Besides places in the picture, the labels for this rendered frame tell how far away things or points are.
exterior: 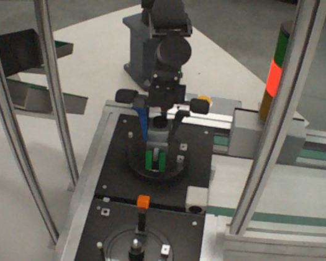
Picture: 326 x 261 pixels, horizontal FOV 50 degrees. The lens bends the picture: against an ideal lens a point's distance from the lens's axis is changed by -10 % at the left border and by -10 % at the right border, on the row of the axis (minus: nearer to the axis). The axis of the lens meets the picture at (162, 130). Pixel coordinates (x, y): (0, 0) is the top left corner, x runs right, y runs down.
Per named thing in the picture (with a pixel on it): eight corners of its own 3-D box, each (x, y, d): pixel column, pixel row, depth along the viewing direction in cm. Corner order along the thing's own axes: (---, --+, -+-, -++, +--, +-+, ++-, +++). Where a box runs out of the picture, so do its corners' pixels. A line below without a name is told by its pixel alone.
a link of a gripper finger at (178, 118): (173, 110, 80) (171, 112, 74) (190, 112, 80) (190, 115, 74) (169, 142, 81) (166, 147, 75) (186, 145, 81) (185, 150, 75)
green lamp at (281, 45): (271, 49, 50) (277, 20, 47) (303, 56, 50) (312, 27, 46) (274, 70, 47) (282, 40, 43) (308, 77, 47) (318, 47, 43)
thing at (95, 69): (155, 5, 164) (155, 0, 162) (307, 128, 114) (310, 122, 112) (7, 55, 136) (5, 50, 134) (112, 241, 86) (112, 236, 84)
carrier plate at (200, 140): (119, 120, 97) (118, 114, 96) (213, 133, 95) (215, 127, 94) (94, 197, 81) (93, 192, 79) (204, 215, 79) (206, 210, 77)
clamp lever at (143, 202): (136, 225, 72) (139, 194, 68) (147, 227, 71) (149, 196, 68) (133, 237, 68) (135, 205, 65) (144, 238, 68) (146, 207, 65)
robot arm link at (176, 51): (149, 13, 76) (153, 4, 64) (187, 13, 76) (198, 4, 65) (150, 67, 77) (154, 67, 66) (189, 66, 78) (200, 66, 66)
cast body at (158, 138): (151, 130, 85) (152, 107, 80) (171, 133, 85) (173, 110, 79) (144, 160, 79) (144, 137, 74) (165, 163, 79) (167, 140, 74)
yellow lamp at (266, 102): (258, 101, 58) (264, 77, 54) (287, 106, 57) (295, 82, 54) (259, 123, 54) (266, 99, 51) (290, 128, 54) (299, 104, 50)
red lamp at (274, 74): (264, 76, 54) (271, 50, 51) (295, 82, 54) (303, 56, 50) (266, 99, 51) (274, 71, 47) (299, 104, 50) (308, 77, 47)
